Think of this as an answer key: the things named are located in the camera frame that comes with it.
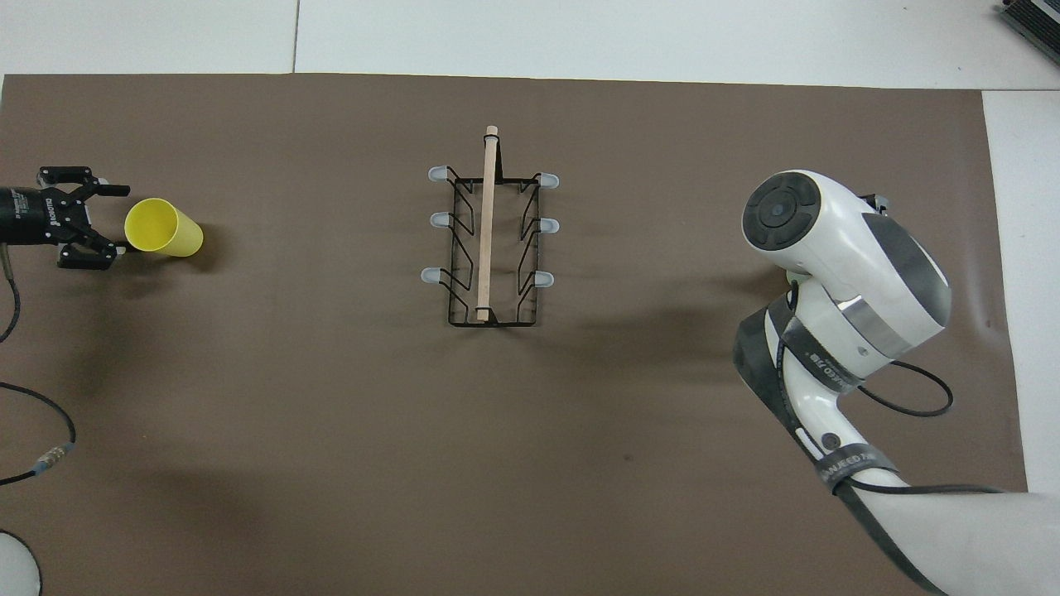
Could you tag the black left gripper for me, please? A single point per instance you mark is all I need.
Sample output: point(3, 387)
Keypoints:
point(29, 215)

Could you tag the yellow plastic cup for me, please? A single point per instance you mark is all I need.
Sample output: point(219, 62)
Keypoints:
point(174, 236)

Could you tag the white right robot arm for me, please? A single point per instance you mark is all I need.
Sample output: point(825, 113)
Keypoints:
point(853, 248)

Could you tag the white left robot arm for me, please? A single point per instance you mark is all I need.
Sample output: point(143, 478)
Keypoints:
point(12, 567)

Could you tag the brown table mat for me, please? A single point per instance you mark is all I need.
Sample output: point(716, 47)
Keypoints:
point(331, 414)

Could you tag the dark ribbed device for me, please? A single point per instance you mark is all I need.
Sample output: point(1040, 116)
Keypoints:
point(1035, 18)

